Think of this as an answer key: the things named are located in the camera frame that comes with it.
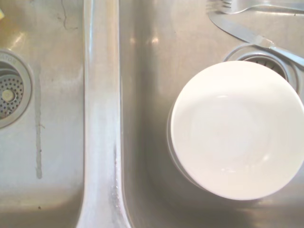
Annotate stainless steel double sink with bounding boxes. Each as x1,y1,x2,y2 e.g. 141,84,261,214
0,0,304,228

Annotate white ceramic bowl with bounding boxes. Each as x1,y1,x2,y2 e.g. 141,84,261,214
167,60,304,200

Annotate steel sink drain flange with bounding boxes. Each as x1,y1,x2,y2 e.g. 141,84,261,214
223,44,300,95

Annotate silver table knife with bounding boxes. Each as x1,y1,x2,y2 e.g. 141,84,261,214
208,11,304,67

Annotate silver metal fork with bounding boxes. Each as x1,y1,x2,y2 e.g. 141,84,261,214
205,0,304,14

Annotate round perforated drain strainer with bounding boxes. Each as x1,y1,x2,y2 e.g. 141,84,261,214
0,48,35,130

